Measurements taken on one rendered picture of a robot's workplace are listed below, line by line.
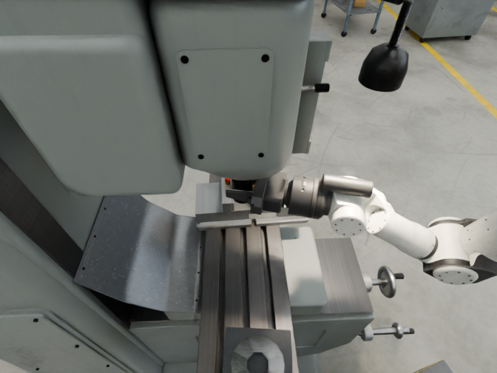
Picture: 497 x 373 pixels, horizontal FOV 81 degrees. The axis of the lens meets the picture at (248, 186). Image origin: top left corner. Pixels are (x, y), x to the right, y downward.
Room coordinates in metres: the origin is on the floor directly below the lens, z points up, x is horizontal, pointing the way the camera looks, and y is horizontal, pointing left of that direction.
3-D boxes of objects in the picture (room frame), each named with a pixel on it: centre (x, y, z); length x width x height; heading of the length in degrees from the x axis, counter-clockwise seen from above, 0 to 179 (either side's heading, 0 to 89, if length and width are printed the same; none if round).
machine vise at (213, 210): (0.57, -0.01, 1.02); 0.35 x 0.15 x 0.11; 95
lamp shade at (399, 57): (0.47, -0.23, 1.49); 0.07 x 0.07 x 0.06
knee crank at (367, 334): (0.31, -0.52, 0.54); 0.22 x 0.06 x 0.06; 92
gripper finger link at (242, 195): (0.40, 0.02, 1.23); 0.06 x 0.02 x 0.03; 77
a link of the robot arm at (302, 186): (0.41, -0.07, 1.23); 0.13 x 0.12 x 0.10; 167
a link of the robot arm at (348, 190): (0.38, -0.19, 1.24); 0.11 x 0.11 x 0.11; 77
